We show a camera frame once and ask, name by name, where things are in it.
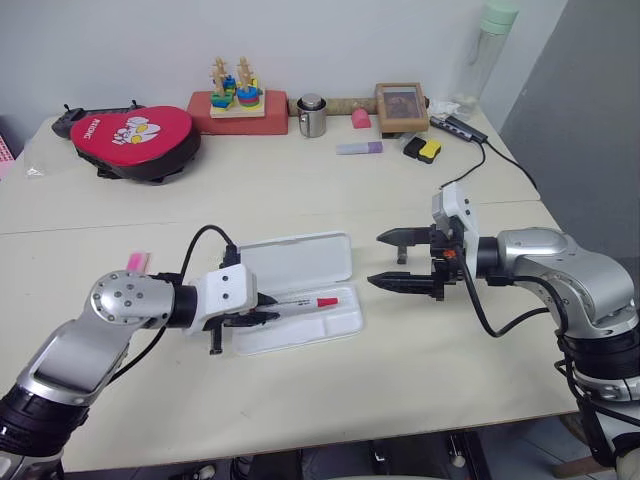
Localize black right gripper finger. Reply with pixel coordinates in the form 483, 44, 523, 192
375, 227, 432, 247
366, 271, 437, 297

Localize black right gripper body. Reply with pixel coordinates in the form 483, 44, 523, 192
426, 224, 470, 303

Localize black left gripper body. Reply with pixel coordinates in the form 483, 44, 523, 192
209, 292, 267, 357

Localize white plastic pencil case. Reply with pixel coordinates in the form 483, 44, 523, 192
231, 230, 367, 357

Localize white marker with red cap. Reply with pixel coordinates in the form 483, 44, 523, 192
272, 295, 341, 312

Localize yellow and black eraser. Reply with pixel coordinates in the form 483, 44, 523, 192
416, 139, 444, 167

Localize purple and white glue stick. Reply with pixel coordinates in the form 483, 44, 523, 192
335, 140, 385, 157

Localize grey usb hub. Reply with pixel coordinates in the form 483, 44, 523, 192
429, 114, 490, 145

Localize white crumpled tissue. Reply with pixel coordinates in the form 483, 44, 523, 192
431, 98, 462, 118

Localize wooden stick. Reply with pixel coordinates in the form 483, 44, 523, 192
287, 96, 432, 118

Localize metal cup with lid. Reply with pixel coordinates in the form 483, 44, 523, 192
295, 93, 329, 139

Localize red rectangular box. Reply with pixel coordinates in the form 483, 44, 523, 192
186, 89, 291, 137

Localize clear bottle with green lid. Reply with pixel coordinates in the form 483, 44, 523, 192
456, 0, 520, 119

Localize wooden colourful stacking toy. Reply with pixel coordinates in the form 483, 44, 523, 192
209, 55, 268, 120

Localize red heart-shaped cartoon pouch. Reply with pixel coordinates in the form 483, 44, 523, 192
69, 104, 203, 186

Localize clear plastic bag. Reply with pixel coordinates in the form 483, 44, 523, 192
21, 137, 57, 180

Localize pink basket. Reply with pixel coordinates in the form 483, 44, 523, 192
0, 114, 25, 182

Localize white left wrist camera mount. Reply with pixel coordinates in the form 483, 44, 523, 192
181, 264, 260, 337

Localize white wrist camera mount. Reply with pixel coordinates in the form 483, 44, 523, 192
431, 181, 482, 281
181, 264, 260, 337

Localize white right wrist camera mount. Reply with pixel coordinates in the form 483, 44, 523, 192
431, 181, 482, 281

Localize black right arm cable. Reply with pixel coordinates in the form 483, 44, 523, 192
462, 259, 567, 338

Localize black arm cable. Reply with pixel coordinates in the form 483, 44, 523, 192
462, 259, 567, 338
115, 225, 242, 385

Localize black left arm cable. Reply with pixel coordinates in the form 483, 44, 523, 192
115, 225, 242, 385

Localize black usb hub cable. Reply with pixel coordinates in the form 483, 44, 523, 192
438, 139, 542, 192

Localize wooden picture frame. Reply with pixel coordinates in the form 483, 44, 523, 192
375, 81, 432, 141

